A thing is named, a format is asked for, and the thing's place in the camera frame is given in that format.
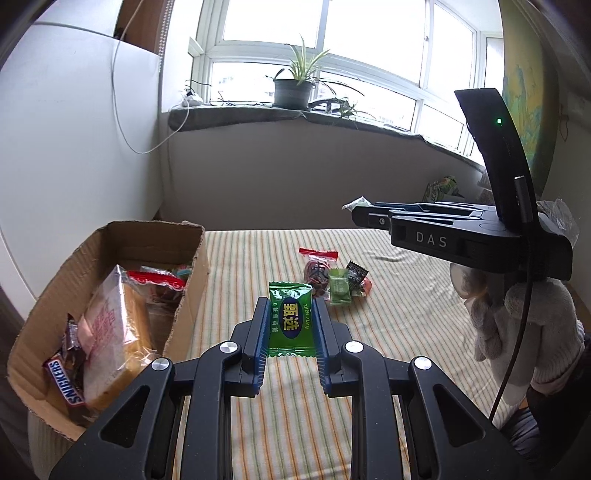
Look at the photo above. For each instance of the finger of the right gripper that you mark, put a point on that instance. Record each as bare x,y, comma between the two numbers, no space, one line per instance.
373,217
443,208

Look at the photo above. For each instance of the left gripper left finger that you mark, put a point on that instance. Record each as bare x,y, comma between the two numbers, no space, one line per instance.
245,376

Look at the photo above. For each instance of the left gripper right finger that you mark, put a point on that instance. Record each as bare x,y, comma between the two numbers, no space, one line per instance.
340,370

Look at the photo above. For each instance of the green candy packet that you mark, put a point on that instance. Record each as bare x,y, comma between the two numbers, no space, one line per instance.
291,320

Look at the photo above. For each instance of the light green cake packet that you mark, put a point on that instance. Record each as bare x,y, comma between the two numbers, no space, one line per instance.
339,292

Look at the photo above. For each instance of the black printed snack packet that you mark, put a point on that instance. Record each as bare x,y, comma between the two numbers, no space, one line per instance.
356,275

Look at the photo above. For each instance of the red clear nut bag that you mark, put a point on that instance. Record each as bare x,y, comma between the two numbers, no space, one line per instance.
318,265

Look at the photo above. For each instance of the red clear date bag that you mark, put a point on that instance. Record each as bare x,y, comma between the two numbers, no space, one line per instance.
157,288

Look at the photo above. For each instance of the Snickers bar English label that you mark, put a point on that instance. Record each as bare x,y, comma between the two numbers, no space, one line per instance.
55,367

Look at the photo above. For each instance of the small clear green candy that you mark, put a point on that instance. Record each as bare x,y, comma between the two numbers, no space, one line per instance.
358,202

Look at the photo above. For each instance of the round green jelly cup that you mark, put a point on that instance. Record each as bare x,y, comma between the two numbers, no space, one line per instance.
182,272

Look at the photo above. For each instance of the Snickers bar Chinese label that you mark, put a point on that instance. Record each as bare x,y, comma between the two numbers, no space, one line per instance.
71,349

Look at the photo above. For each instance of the gloved right hand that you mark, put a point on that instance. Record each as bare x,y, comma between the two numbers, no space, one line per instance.
552,343

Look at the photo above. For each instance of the green snack box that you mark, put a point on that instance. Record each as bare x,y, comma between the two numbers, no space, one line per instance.
439,190

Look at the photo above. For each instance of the orange candy wrapper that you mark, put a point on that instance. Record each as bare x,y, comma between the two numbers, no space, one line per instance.
363,290

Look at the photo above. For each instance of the striped tablecloth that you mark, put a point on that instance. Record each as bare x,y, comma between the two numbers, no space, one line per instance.
423,412

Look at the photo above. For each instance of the bagged sponge cake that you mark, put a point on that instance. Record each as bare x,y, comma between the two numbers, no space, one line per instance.
120,344

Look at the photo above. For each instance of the cardboard box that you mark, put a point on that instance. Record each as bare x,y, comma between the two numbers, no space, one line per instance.
155,246

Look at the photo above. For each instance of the potted spider plant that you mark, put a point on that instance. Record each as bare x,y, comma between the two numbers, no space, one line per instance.
293,85

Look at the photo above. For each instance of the wall map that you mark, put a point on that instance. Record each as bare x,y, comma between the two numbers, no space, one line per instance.
530,91

